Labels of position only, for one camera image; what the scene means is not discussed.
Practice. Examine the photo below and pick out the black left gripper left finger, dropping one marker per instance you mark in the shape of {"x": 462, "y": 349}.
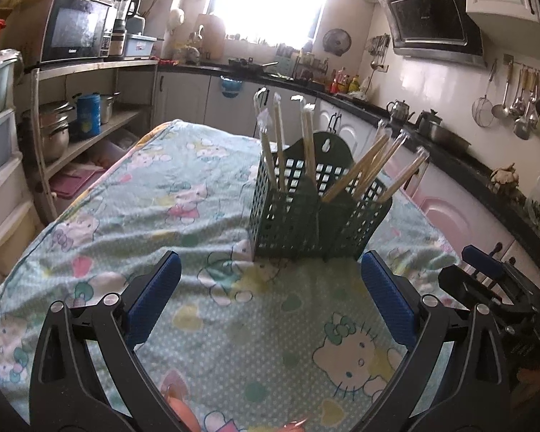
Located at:
{"x": 65, "y": 391}

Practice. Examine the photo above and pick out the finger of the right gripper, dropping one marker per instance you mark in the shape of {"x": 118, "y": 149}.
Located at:
{"x": 483, "y": 258}

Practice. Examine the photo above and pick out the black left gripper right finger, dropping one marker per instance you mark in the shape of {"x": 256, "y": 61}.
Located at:
{"x": 473, "y": 394}

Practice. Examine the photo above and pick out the dark green utensil basket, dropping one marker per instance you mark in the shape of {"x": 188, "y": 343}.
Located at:
{"x": 298, "y": 222}

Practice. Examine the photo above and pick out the person's right hand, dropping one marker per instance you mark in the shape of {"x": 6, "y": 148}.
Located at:
{"x": 526, "y": 395}

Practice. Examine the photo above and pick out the steel basin on counter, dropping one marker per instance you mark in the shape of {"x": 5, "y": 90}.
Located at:
{"x": 447, "y": 139}

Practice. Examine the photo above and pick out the dark teapot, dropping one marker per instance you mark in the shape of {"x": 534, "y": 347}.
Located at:
{"x": 426, "y": 120}

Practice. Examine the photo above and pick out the hanging steel ladle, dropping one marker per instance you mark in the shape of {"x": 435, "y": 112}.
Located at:
{"x": 500, "y": 111}

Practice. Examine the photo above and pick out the steel kettle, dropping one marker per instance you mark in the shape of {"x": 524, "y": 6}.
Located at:
{"x": 399, "y": 111}

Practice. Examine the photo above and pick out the Hello Kitty table cloth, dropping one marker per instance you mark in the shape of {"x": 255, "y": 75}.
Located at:
{"x": 248, "y": 343}

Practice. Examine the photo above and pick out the white plastic drawer unit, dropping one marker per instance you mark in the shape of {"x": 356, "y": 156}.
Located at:
{"x": 19, "y": 221}

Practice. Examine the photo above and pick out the pink lidded storage box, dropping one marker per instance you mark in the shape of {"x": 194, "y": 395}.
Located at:
{"x": 72, "y": 181}

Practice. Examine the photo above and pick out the red sauce bottles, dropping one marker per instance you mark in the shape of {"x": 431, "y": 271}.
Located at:
{"x": 343, "y": 83}

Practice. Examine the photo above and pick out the black range hood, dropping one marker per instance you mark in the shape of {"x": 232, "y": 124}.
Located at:
{"x": 434, "y": 29}

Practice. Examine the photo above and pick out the stacked steel pots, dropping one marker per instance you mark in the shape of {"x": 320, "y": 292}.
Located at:
{"x": 54, "y": 123}

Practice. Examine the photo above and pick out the blue cylindrical canister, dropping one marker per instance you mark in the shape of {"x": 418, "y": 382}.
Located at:
{"x": 88, "y": 114}

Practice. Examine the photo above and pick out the steel pot on shelf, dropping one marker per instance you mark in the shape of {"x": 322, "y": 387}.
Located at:
{"x": 107, "y": 106}

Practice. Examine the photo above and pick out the blue hanging bin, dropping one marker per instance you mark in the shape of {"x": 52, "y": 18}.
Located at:
{"x": 230, "y": 88}

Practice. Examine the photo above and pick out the black frying pan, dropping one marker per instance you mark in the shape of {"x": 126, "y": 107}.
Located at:
{"x": 249, "y": 65}

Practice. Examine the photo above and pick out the black microwave oven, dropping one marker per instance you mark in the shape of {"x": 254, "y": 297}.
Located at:
{"x": 52, "y": 31}

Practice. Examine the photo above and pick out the blender on shelf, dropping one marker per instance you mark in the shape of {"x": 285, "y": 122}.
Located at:
{"x": 126, "y": 9}

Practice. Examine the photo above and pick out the hanging wire strainer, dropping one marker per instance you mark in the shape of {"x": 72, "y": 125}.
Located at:
{"x": 482, "y": 108}

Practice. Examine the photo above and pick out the small wall fan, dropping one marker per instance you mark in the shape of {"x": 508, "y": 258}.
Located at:
{"x": 337, "y": 41}

